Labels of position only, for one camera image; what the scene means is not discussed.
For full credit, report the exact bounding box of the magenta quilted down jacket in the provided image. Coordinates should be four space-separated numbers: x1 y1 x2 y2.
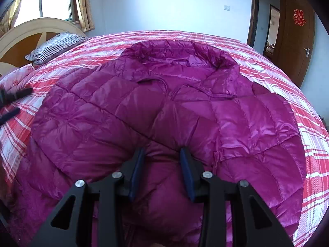
8 40 306 246

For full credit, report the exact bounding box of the red plaid bed sheet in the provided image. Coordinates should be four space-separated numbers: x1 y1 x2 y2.
1 31 328 246

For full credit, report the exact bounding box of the pink floral folded quilt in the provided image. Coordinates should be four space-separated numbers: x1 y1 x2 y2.
1 64 36 93

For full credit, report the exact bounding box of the cream and brown headboard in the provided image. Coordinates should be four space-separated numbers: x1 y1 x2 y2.
1 17 84 76

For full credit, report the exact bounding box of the striped grey pillow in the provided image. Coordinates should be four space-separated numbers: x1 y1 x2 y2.
25 32 88 65

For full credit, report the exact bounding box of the left yellow curtain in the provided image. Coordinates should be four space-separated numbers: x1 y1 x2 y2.
1 0 22 34

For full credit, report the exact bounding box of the yellow curtain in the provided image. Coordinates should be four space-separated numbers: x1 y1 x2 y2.
76 0 95 32
1 0 22 34

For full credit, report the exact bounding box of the right yellow curtain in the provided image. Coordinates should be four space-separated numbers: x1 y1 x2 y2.
76 0 95 32

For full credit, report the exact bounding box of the brown wooden door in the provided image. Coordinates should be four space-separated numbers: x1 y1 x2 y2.
272 0 315 87

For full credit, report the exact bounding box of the red double happiness decal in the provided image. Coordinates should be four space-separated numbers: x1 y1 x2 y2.
293 8 307 27

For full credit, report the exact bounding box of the window with dark frame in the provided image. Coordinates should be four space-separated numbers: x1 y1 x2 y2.
14 0 79 26

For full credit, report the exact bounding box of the silver door handle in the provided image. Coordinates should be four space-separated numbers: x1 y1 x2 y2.
303 48 310 57

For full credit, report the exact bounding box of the dark wooden door frame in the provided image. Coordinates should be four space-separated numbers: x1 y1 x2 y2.
247 0 280 56

